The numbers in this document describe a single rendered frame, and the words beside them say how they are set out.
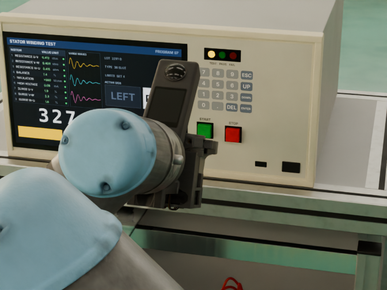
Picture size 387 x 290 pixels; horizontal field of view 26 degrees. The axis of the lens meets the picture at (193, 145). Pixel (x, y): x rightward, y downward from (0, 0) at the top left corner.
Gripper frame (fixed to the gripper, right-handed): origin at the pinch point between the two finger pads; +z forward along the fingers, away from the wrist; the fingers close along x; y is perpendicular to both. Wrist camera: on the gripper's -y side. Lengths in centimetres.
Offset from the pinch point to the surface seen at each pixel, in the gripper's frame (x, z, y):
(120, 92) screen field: -11.9, 4.8, -6.2
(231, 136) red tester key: 3.4, 6.3, -1.8
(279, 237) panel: 8.6, 26.7, 12.0
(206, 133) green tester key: 0.0, 6.2, -1.9
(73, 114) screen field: -18.8, 6.4, -2.7
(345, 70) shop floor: -8, 427, -66
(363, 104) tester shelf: 18.7, 40.6, -10.6
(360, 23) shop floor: -7, 536, -117
